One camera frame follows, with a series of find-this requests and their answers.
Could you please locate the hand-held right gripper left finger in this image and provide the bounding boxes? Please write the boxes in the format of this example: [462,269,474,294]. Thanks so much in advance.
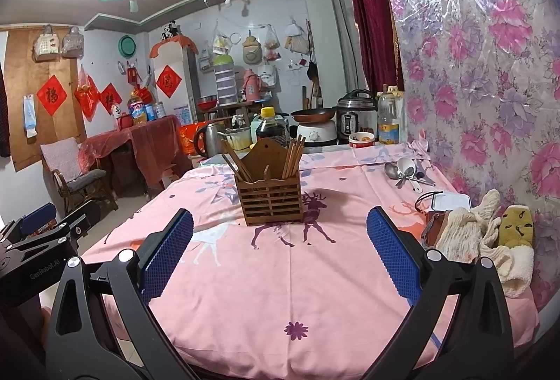
[44,207,197,380]

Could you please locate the white handbag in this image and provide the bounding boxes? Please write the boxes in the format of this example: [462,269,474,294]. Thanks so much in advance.
[35,25,60,57]

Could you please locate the silver black pressure cooker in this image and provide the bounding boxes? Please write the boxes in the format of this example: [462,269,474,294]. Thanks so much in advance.
[336,89,379,142]

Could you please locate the steel kettle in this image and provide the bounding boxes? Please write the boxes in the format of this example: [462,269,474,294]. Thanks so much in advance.
[194,120,226,159]

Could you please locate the cream plastic container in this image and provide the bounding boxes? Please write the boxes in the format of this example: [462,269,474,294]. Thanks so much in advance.
[221,126,252,151]

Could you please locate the small dark metal spoon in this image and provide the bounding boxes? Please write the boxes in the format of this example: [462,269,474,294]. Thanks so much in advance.
[411,170,437,187]

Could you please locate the white refrigerator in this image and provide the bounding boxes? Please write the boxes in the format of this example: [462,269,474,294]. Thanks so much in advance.
[151,45,202,125]

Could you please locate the black hanging spatula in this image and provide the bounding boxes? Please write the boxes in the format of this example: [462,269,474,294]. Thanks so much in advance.
[306,19,318,81]

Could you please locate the clear oil bottle yellow label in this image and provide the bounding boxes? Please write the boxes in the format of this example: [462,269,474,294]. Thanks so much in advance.
[377,85,401,145]

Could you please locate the red plastic decoration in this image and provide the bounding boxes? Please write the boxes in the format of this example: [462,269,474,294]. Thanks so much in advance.
[74,65,100,122]

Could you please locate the yellow plush sock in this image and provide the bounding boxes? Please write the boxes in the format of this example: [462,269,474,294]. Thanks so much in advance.
[499,205,535,249]

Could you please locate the white ceramic spoon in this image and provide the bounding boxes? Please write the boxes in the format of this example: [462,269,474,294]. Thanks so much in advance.
[396,157,423,193]

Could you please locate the brown leather pouch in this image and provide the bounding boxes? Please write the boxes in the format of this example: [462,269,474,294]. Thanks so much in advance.
[421,209,451,249]

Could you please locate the orange cloth cover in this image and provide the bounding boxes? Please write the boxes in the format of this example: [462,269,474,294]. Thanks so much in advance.
[149,34,198,59]

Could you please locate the red orange gift box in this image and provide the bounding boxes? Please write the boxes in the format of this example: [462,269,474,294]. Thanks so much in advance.
[178,123,206,155]

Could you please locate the dark hanging cloth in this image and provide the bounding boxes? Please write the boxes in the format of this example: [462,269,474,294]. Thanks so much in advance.
[0,65,12,157]

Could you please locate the wooden chopstick holder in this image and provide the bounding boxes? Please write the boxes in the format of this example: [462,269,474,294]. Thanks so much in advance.
[234,140,305,227]

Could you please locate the red diamond paper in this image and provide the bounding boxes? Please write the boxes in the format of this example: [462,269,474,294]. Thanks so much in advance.
[156,65,183,99]
[100,83,123,115]
[36,75,68,116]

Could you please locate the grey clear handbag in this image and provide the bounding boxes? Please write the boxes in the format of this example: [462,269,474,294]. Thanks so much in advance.
[60,27,85,58]

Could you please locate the pink deer print tablecloth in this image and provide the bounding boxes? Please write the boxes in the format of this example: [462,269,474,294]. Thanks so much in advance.
[81,141,539,372]

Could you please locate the dark red curtain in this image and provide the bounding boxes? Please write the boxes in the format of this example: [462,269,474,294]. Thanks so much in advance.
[345,0,405,96]

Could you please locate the cream fluffy sock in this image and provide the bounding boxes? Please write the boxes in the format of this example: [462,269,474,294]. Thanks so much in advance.
[479,240,534,297]

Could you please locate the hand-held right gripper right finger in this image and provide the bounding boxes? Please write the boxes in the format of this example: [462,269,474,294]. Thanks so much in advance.
[365,206,515,380]

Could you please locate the blue white hanging packet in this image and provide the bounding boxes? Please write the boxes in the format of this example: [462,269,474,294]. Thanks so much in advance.
[23,93,36,139]

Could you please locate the dark sauce bottle yellow cap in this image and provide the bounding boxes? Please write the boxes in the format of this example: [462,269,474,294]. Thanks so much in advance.
[254,106,289,145]

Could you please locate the pink thermos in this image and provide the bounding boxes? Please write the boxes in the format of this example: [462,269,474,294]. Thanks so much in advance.
[242,69,262,101]

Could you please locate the side table with red cloth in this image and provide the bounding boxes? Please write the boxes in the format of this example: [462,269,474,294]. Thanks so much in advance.
[79,115,182,197]

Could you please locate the cream knitted cloth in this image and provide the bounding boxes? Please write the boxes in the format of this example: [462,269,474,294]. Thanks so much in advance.
[435,189,502,262]

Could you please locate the stacked food carrier green lid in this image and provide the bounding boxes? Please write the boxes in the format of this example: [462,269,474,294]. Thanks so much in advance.
[213,54,238,107]

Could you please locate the white yellow plastic bag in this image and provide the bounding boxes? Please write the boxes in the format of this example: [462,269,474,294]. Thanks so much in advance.
[212,23,232,55]

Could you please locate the white hanging bag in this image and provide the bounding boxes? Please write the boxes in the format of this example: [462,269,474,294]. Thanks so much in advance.
[257,64,276,89]

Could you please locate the floral plastic wall sheet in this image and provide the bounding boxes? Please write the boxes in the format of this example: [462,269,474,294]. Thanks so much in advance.
[370,0,560,311]

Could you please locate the clear plastic bag red contents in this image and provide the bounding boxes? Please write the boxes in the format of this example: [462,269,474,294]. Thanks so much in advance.
[264,25,281,61]

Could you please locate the beige hanging pouch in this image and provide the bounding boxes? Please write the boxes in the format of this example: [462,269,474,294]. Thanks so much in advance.
[242,35,263,62]

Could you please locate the wooden chair with cushion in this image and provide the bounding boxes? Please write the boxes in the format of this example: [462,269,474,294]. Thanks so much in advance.
[40,141,119,214]

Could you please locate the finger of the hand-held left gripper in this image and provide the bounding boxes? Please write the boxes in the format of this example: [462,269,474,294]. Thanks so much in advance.
[20,203,57,233]
[13,200,100,252]

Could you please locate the red and white bowl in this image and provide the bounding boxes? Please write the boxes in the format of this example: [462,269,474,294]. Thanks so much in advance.
[349,132,376,148]

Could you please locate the green wall basin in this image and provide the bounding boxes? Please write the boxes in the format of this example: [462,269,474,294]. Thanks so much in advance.
[118,35,137,59]

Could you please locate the yellow cooking oil bottle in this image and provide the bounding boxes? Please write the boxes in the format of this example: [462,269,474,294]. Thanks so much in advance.
[128,90,148,126]

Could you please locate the copper frying pan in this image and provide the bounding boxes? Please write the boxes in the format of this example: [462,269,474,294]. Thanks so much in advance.
[290,107,337,124]

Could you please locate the white electric hotplate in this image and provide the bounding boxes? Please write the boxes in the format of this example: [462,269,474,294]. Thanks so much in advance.
[296,120,338,145]

